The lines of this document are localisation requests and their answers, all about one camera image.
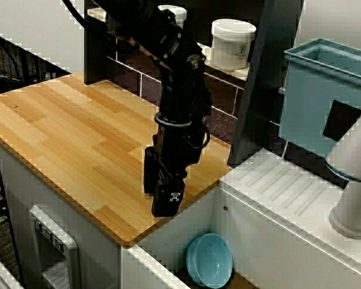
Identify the white toy sink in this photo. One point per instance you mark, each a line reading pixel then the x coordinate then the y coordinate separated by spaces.
pixel 273 210

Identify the teal plastic box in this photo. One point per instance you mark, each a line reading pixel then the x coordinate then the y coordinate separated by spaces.
pixel 307 90

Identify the aluminium frame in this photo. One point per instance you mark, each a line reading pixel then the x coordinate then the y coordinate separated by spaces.
pixel 0 274

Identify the light blue bowl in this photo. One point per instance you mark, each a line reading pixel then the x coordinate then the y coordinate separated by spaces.
pixel 210 262

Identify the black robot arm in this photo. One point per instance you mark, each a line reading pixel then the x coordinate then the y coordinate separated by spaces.
pixel 180 75

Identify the dark tiled backsplash shelf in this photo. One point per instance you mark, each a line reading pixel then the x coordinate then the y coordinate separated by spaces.
pixel 258 90

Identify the white plastic jar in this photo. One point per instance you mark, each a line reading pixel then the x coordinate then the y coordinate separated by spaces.
pixel 233 45
pixel 177 13

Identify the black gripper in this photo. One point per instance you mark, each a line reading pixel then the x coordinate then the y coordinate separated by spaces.
pixel 180 144

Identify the white toy kitchen cabinet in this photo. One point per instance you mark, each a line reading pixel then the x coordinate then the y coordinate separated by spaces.
pixel 24 186

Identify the grey dishwasher door panel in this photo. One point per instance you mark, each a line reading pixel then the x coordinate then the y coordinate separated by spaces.
pixel 66 250

